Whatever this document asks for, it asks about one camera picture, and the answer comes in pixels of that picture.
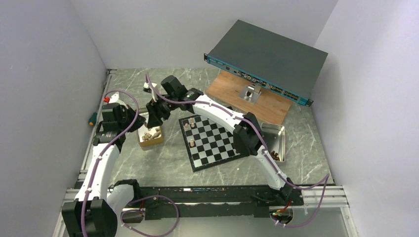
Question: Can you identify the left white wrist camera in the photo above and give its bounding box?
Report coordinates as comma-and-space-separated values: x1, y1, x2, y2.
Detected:
103, 92, 120, 104

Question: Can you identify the gold tin tray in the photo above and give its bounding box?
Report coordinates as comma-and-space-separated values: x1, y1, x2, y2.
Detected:
134, 113, 164, 148

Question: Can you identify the black and white chessboard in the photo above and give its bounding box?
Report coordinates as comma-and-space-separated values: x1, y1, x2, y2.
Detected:
178, 115, 244, 172

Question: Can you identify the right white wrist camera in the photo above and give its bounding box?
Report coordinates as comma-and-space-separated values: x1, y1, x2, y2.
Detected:
143, 82, 159, 95

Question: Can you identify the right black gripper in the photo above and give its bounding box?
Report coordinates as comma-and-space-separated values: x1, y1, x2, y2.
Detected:
146, 94, 178, 129

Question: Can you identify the orange green screwdriver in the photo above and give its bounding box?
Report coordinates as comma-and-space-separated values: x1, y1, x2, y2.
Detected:
88, 112, 97, 126

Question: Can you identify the silver metal stand bracket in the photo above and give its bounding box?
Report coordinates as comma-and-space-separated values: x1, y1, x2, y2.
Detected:
239, 84, 261, 104

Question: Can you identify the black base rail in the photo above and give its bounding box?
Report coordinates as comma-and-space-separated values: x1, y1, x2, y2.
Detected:
126, 185, 304, 220

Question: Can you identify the wooden board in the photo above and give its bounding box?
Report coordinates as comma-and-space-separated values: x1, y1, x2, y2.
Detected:
206, 71, 292, 124

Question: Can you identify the white tray with dark pieces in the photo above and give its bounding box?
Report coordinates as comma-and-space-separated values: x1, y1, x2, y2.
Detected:
261, 122, 286, 164

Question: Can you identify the dark grey network switch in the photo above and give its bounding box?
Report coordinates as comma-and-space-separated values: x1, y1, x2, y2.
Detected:
204, 20, 328, 107

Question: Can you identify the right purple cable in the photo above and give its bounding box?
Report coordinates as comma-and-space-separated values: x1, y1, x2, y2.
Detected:
145, 72, 331, 229

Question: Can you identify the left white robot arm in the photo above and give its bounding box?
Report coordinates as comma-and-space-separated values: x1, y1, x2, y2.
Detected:
61, 101, 145, 237

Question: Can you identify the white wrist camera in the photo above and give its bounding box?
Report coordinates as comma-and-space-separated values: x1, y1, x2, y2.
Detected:
143, 82, 159, 95
103, 92, 120, 104

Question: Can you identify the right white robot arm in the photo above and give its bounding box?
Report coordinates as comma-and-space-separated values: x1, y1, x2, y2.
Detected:
145, 74, 293, 205

